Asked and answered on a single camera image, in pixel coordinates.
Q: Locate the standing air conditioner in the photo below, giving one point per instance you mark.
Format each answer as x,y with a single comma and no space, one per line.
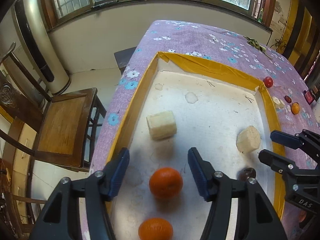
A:
31,31

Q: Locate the wooden chair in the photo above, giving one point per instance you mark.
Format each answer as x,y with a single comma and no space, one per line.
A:
67,127

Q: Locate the large orange mandarin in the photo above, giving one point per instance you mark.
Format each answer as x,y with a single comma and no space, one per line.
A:
165,183

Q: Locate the small cream sugarcane piece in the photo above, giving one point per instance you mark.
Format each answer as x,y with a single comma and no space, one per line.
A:
278,103

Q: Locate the green bottle on sill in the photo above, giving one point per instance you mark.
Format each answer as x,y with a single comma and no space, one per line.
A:
260,16

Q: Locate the purple floral tablecloth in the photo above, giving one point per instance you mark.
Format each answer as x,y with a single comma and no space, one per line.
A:
210,43

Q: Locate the large cream sugarcane cylinder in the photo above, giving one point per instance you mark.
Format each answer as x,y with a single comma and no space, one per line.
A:
248,140

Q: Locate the red tomato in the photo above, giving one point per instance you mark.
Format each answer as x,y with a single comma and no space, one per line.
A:
268,81

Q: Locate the dark red jujube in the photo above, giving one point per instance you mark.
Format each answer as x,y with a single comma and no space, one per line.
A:
287,99

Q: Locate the dark stool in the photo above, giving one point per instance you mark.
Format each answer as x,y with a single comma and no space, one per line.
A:
123,57

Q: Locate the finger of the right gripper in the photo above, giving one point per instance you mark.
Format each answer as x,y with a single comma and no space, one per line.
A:
278,163
306,140

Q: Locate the dark red jar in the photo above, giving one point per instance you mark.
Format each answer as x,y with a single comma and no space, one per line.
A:
311,95

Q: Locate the right hand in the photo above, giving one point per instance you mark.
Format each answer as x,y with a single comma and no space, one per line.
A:
302,216

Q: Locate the small orange kumquat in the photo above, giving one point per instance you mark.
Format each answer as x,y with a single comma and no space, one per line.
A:
295,108

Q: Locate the yellow cardboard tray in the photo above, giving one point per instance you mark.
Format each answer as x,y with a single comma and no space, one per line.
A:
212,103

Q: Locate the dark purple passion fruit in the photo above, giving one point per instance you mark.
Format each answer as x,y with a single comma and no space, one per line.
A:
246,173

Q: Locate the green leafy sprig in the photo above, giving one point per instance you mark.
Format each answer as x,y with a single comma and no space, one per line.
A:
255,44

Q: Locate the cream sugarcane chunk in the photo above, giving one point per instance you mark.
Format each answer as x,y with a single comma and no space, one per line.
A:
161,125

